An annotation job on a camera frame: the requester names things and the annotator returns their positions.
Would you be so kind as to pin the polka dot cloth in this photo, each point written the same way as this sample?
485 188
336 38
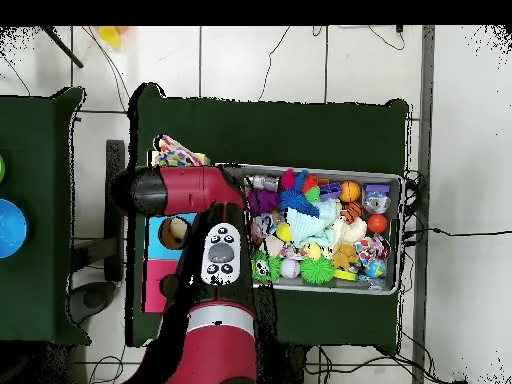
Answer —
176 154

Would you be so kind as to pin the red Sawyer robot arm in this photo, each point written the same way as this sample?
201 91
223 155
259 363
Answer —
192 188

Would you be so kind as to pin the shallow mesh bin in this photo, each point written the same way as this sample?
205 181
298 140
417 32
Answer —
340 286

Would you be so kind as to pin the wooden box with three holes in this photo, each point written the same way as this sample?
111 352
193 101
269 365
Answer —
154 280

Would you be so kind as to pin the purple spiky ball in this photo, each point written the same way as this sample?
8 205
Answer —
262 201

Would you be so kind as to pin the blue spiky ball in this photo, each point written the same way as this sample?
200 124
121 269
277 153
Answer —
294 200

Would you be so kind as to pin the light blue knitted cloth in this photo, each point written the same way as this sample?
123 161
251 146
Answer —
308 228

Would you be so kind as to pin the green spiky toy with eyes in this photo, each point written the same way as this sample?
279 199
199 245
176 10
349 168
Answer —
266 268

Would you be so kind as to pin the white baseball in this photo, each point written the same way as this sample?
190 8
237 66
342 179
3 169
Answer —
289 268

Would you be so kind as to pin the green spiky ball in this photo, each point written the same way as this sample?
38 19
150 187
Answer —
316 270

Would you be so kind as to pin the tiger plush toy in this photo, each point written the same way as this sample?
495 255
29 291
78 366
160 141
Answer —
352 212

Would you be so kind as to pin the small basketball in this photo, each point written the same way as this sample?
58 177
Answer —
350 191

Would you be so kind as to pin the brown teddy bear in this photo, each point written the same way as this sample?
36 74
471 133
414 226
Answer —
344 258

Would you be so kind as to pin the orange ball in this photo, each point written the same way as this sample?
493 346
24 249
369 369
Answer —
377 223

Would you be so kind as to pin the black upright panel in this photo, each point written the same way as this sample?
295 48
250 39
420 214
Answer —
114 240

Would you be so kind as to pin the grey round base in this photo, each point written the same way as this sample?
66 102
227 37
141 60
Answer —
94 298

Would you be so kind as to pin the yellow object on floor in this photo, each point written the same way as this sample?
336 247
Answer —
108 36

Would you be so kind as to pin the dark green side tablecloth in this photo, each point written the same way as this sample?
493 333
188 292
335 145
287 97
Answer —
36 280

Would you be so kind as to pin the blue bowl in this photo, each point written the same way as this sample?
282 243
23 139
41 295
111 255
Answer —
12 228

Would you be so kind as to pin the black rod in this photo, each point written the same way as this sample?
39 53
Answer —
64 48

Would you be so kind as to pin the green round object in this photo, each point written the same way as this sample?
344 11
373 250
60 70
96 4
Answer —
1 170

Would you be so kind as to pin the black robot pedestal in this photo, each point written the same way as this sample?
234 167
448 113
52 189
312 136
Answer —
292 366

